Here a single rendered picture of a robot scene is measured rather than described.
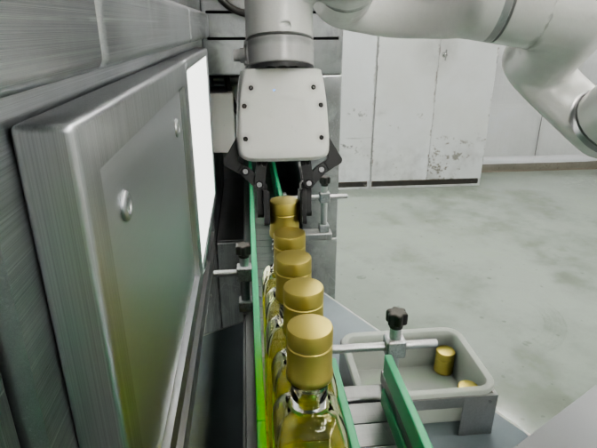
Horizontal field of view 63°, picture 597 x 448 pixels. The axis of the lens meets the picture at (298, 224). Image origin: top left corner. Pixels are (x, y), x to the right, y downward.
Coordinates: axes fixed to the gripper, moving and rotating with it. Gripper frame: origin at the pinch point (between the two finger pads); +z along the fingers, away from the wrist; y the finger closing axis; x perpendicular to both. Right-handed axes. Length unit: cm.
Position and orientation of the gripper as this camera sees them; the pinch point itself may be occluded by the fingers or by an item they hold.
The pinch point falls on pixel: (284, 206)
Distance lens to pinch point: 56.7
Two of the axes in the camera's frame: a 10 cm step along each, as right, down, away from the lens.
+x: -0.9, -1.2, 9.9
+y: 10.0, -0.4, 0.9
